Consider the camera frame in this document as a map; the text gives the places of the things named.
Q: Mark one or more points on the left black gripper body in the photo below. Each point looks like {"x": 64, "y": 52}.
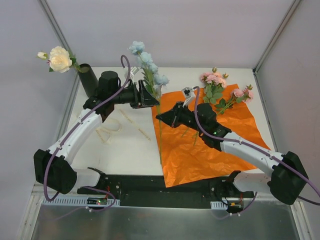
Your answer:
{"x": 137, "y": 95}

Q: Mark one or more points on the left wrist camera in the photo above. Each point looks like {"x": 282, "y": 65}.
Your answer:
{"x": 133, "y": 71}

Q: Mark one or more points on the left white cable duct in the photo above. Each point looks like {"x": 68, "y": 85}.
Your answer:
{"x": 82, "y": 201}

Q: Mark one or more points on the black cylindrical vase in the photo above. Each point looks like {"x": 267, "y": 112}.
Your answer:
{"x": 88, "y": 79}

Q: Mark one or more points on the white cable duct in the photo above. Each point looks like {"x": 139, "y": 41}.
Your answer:
{"x": 82, "y": 201}
{"x": 218, "y": 205}

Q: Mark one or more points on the orange wrapping paper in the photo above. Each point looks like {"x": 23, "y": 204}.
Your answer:
{"x": 186, "y": 158}

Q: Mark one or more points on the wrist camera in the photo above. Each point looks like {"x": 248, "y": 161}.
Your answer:
{"x": 189, "y": 95}
{"x": 133, "y": 71}

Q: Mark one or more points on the right white cable duct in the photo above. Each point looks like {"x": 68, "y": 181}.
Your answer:
{"x": 218, "y": 205}

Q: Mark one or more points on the small pink rose stem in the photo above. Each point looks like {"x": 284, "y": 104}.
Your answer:
{"x": 236, "y": 96}

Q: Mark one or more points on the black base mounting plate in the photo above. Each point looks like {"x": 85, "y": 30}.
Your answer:
{"x": 151, "y": 191}

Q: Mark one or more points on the cream white rose stem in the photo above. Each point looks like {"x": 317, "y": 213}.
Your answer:
{"x": 59, "y": 60}

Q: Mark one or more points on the light blue flower stem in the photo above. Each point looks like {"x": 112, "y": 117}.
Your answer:
{"x": 154, "y": 81}

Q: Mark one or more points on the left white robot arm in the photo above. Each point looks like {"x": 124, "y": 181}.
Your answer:
{"x": 53, "y": 167}

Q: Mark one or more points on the cream lace ribbon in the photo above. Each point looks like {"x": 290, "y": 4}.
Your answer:
{"x": 113, "y": 126}

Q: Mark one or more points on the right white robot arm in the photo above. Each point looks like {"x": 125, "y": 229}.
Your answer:
{"x": 282, "y": 175}

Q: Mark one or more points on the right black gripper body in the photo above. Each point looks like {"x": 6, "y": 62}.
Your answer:
{"x": 178, "y": 114}

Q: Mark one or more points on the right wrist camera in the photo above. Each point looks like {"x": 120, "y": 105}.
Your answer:
{"x": 189, "y": 95}

